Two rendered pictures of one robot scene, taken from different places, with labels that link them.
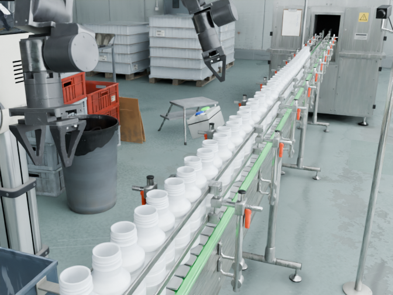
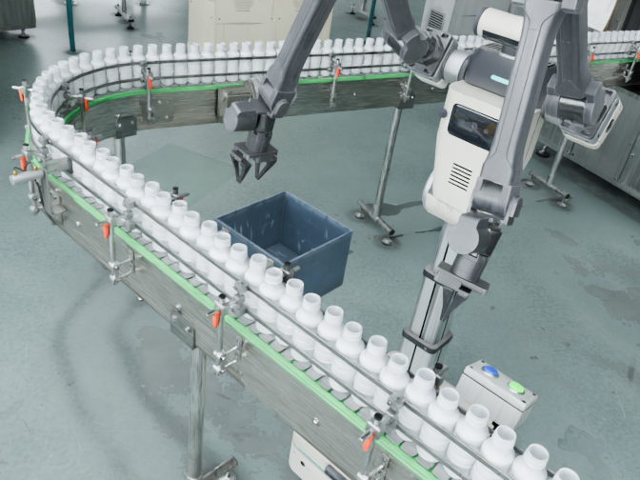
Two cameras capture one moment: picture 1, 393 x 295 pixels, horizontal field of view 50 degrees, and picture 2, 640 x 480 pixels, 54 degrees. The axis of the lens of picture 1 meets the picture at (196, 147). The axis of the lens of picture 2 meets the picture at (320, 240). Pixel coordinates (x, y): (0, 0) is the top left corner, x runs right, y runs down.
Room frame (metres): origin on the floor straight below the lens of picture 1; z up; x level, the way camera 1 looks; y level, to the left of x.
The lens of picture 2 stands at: (1.32, -1.07, 2.01)
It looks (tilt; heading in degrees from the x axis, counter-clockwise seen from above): 33 degrees down; 109
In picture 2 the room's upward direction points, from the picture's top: 9 degrees clockwise
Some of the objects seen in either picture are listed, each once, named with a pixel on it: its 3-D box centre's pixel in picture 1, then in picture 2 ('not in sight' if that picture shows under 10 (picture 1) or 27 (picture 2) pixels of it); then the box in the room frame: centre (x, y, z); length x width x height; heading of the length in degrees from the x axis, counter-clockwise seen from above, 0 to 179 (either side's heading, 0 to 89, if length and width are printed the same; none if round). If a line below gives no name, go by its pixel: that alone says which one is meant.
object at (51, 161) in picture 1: (51, 143); not in sight; (3.30, 1.21, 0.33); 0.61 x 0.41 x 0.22; 167
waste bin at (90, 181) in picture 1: (89, 164); not in sight; (2.87, 0.78, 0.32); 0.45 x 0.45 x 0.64
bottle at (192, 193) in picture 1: (185, 207); (237, 275); (0.76, 0.02, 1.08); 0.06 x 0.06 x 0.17
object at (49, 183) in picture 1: (53, 167); not in sight; (3.30, 1.20, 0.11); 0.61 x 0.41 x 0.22; 167
